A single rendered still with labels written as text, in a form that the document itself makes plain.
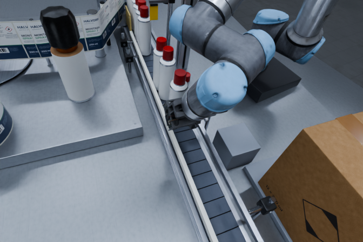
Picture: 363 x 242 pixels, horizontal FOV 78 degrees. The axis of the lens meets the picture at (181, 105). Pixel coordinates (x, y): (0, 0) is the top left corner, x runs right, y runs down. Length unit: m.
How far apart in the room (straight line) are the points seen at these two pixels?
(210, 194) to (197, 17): 0.44
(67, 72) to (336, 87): 1.13
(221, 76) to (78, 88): 0.54
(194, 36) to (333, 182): 0.39
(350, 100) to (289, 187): 0.70
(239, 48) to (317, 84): 0.83
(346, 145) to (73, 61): 0.70
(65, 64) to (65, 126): 0.19
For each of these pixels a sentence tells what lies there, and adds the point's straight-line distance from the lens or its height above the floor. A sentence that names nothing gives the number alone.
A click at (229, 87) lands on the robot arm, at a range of 0.36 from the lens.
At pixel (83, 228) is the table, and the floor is 0.83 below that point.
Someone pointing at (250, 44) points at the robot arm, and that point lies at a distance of 0.44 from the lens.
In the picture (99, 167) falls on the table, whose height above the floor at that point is 0.83.
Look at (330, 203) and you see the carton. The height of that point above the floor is 1.05.
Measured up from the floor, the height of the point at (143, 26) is 1.02.
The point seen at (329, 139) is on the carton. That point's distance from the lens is 0.54.
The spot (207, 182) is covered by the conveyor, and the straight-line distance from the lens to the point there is 0.65.
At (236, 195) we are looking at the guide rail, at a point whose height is 0.96.
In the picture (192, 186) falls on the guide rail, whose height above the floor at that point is 0.91.
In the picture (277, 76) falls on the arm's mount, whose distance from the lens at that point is 1.06.
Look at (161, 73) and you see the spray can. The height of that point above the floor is 1.00.
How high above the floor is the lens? 1.47
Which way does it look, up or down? 47 degrees down
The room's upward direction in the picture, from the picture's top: 9 degrees clockwise
